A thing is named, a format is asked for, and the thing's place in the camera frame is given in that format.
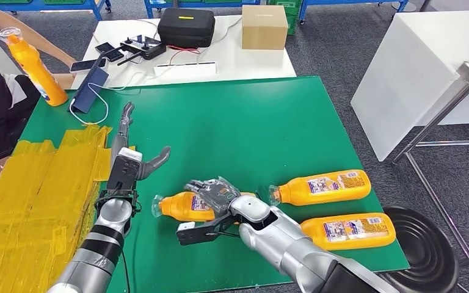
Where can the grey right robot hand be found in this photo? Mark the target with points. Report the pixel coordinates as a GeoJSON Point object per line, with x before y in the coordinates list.
{"type": "Point", "coordinates": [216, 196]}

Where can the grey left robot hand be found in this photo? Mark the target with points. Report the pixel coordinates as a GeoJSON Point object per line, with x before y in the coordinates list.
{"type": "Point", "coordinates": [126, 125]}

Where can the person's left hand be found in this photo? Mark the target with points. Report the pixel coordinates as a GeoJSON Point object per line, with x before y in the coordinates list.
{"type": "Point", "coordinates": [68, 62]}

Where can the orange bottle with blue logo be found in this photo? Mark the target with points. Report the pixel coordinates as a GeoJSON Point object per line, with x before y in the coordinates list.
{"type": "Point", "coordinates": [40, 77]}

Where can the orange bottle with label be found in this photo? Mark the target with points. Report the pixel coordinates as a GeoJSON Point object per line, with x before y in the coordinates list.
{"type": "Point", "coordinates": [178, 206]}
{"type": "Point", "coordinates": [327, 188]}
{"type": "Point", "coordinates": [352, 232]}

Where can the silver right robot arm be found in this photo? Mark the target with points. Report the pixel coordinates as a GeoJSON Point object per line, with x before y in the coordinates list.
{"type": "Point", "coordinates": [283, 242]}

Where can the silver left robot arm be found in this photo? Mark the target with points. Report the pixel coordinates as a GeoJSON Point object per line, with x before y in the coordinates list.
{"type": "Point", "coordinates": [111, 216]}

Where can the person's left forearm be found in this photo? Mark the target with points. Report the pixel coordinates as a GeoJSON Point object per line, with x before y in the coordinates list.
{"type": "Point", "coordinates": [48, 47]}

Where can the smartphone with pale screen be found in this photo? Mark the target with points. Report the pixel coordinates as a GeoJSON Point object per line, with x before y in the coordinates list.
{"type": "Point", "coordinates": [85, 66]}

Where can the blue tablet cover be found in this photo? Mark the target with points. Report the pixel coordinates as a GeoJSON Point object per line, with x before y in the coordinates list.
{"type": "Point", "coordinates": [91, 91]}

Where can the black smartphone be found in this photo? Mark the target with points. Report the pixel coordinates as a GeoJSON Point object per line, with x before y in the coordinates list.
{"type": "Point", "coordinates": [114, 56]}
{"type": "Point", "coordinates": [104, 47]}

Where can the black remote controller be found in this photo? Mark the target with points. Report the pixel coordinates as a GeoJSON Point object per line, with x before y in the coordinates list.
{"type": "Point", "coordinates": [147, 49]}

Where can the white power strip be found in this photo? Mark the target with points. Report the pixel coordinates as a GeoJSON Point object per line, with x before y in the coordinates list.
{"type": "Point", "coordinates": [185, 70]}

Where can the green table board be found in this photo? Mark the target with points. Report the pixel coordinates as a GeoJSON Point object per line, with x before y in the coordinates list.
{"type": "Point", "coordinates": [258, 121]}

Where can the blue metal rack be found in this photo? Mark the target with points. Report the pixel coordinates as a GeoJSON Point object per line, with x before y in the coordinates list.
{"type": "Point", "coordinates": [148, 10]}

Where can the black carrying case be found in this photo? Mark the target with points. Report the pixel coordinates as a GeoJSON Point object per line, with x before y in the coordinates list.
{"type": "Point", "coordinates": [186, 28]}

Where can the yellow tape sheet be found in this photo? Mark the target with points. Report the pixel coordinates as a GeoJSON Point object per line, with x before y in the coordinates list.
{"type": "Point", "coordinates": [36, 210]}

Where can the cardboard box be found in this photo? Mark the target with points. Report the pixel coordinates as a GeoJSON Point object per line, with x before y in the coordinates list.
{"type": "Point", "coordinates": [265, 28]}

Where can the green plastic crate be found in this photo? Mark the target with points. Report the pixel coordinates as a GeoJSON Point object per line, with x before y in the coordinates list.
{"type": "Point", "coordinates": [294, 20]}

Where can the black round stool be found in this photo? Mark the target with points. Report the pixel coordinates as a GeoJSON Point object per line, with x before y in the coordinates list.
{"type": "Point", "coordinates": [418, 250]}

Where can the large white table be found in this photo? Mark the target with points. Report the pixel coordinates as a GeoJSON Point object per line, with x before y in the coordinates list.
{"type": "Point", "coordinates": [408, 77]}

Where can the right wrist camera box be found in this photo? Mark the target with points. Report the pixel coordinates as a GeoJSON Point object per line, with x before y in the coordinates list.
{"type": "Point", "coordinates": [194, 236]}

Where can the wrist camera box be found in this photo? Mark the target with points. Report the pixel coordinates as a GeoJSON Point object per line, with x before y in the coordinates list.
{"type": "Point", "coordinates": [194, 236]}
{"type": "Point", "coordinates": [123, 174]}

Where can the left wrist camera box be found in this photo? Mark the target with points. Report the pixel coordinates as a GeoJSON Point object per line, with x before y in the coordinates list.
{"type": "Point", "coordinates": [123, 174]}

